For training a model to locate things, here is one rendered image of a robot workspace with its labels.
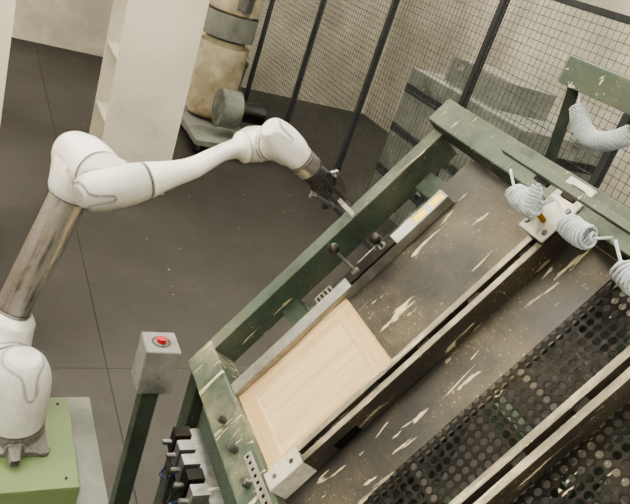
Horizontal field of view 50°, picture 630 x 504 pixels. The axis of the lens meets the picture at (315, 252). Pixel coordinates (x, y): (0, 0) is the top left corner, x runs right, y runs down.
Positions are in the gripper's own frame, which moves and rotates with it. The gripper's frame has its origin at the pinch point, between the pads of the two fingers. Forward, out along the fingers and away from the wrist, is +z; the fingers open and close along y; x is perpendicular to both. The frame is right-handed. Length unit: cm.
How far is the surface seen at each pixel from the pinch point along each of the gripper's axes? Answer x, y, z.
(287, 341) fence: 15.7, 44.1, 11.5
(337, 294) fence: 15.6, 21.5, 11.5
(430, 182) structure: -2.6, -26.9, 19.0
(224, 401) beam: 17, 73, 11
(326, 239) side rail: -8.6, 12.9, 10.5
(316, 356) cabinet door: 27.7, 39.0, 13.9
